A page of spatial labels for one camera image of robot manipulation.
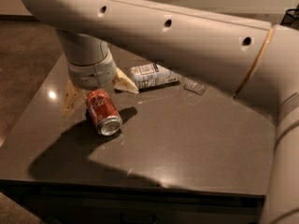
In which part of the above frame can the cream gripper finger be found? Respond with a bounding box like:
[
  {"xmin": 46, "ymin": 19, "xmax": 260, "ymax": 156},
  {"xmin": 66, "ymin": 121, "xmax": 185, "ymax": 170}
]
[
  {"xmin": 61, "ymin": 80, "xmax": 86, "ymax": 117},
  {"xmin": 112, "ymin": 67, "xmax": 139, "ymax": 94}
]

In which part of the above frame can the red coke can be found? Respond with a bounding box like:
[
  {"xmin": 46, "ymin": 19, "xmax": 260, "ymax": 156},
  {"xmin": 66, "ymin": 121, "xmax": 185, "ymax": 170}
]
[{"xmin": 85, "ymin": 89, "xmax": 122, "ymax": 136}]

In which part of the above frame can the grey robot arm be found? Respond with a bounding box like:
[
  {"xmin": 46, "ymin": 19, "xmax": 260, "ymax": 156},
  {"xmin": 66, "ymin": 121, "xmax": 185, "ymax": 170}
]
[{"xmin": 22, "ymin": 0, "xmax": 299, "ymax": 224}]

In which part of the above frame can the black mesh cup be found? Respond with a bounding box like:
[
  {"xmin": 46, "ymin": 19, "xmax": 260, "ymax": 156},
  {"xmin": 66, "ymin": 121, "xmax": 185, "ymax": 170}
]
[{"xmin": 280, "ymin": 5, "xmax": 299, "ymax": 30}]

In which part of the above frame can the clear empty plastic bottle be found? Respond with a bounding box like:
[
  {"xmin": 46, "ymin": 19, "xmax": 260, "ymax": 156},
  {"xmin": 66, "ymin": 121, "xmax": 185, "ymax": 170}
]
[{"xmin": 183, "ymin": 79, "xmax": 206, "ymax": 95}]

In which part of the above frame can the labelled white plastic bottle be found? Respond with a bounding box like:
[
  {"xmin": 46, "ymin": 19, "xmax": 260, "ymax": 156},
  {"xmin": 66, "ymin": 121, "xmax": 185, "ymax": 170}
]
[{"xmin": 128, "ymin": 63, "xmax": 180, "ymax": 90}]

